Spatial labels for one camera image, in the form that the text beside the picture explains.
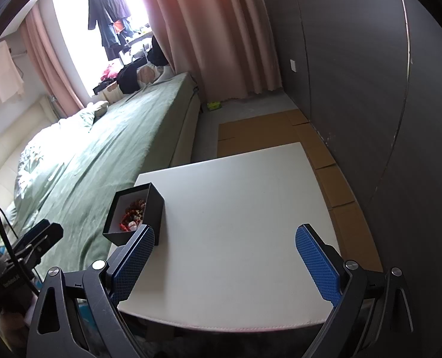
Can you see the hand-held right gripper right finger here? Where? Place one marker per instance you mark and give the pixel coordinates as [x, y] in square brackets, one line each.
[318, 268]

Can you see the black jewelry box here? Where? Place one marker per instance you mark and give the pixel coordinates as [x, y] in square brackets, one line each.
[154, 210]

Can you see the pink curtain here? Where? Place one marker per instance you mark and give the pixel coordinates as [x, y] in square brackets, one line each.
[47, 67]
[213, 33]

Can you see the white wall socket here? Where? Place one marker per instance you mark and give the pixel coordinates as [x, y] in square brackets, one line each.
[293, 65]

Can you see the white bed frame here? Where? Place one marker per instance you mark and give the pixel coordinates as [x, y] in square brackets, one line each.
[185, 130]

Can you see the small green packet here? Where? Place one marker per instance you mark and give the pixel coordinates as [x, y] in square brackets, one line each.
[213, 106]

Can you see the person's left hand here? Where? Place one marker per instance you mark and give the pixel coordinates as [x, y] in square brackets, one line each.
[16, 324]

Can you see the crumpled green quilt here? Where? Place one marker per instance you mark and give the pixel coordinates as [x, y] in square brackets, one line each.
[90, 113]

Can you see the pile of dark clothes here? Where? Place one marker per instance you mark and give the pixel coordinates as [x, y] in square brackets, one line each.
[129, 76]

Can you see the hanging dark clothes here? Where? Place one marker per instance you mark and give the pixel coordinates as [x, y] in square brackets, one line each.
[107, 15]

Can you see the hanging beige towel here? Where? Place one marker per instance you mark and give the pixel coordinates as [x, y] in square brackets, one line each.
[4, 72]

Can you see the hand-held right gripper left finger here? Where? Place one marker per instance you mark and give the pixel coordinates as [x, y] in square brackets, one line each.
[135, 264]

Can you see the bed with green cover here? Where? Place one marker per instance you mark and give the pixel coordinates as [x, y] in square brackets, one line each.
[113, 149]

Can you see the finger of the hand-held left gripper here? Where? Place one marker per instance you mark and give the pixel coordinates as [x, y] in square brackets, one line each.
[38, 238]

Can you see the flat cardboard sheet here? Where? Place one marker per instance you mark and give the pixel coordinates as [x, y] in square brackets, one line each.
[318, 149]

